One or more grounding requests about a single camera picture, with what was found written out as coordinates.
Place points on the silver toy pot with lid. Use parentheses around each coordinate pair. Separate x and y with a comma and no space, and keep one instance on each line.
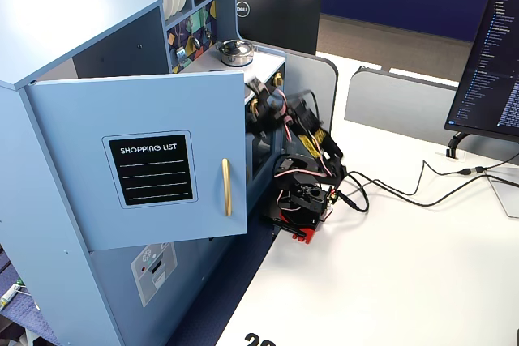
(235,52)

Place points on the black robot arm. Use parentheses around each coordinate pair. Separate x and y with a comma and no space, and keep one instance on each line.
(308,196)

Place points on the red table clamp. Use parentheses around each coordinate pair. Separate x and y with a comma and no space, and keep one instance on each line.
(308,234)

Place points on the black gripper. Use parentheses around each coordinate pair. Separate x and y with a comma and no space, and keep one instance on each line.
(263,100)

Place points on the blue toy kitchen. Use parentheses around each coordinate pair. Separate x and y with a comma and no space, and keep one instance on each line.
(61,22)

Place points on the gray flat stand plate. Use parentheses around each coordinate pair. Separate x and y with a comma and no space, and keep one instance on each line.
(507,196)

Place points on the gray desk divider panel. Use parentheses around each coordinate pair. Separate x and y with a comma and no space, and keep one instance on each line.
(316,78)
(397,103)

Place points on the black Dell monitor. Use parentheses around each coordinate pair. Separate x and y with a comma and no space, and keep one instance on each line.
(284,18)

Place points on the white green marker pen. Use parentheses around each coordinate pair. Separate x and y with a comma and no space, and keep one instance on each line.
(10,295)

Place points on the black monitor with code screen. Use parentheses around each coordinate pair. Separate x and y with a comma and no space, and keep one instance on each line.
(494,62)

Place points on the gold stove knob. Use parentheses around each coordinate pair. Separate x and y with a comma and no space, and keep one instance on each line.
(278,79)
(254,108)

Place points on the shopping list cabinet door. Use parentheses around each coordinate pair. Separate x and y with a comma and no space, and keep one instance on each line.
(81,119)

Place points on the silver hanging toy utensil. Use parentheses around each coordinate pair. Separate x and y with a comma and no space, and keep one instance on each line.
(181,55)

